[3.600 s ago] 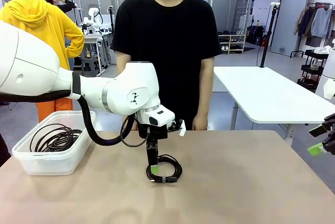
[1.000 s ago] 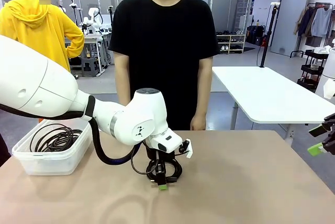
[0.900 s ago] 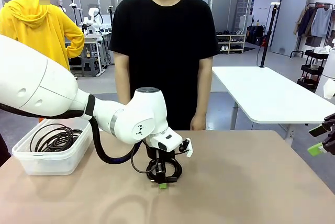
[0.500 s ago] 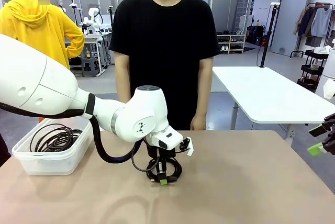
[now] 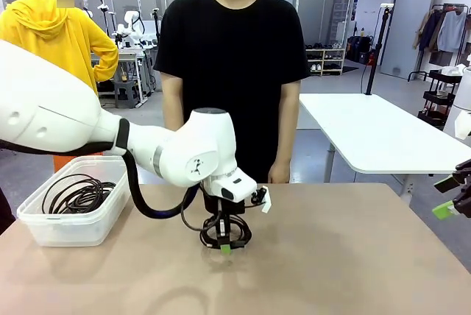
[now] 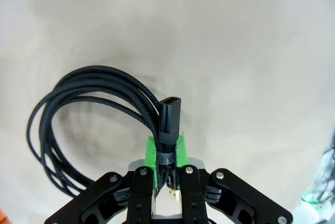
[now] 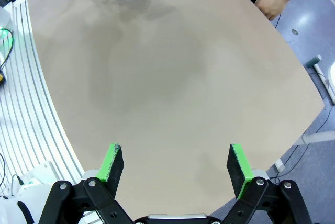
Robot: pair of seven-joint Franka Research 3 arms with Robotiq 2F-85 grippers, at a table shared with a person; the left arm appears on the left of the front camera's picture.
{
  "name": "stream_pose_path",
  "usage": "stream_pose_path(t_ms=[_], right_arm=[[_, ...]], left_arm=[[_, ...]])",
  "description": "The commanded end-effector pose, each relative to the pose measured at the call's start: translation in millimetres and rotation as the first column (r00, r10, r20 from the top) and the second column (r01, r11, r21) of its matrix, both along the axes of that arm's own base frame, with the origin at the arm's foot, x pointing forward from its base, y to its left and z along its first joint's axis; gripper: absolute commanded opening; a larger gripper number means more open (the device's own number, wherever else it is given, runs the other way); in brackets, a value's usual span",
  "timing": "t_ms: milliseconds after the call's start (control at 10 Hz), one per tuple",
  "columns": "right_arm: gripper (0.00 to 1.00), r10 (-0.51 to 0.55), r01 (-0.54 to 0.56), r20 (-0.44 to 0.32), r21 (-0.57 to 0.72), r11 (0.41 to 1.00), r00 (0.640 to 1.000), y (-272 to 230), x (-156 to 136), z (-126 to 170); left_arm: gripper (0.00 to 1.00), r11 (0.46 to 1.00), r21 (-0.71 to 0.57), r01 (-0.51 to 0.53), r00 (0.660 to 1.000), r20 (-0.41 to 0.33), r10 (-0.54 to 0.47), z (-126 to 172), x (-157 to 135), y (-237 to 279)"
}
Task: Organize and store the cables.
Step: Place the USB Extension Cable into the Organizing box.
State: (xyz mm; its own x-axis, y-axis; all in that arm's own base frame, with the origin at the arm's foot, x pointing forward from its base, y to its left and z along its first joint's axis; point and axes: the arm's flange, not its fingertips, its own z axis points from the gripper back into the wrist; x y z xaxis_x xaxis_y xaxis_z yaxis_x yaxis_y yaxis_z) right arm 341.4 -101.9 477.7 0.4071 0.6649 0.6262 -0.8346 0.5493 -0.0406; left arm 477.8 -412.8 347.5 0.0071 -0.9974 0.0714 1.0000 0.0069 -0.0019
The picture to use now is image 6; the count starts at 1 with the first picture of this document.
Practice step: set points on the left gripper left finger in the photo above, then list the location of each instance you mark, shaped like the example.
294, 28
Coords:
150, 156

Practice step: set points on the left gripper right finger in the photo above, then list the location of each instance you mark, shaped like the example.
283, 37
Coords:
183, 153

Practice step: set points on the white green speckled object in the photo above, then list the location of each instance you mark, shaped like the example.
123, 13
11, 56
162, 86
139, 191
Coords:
322, 171

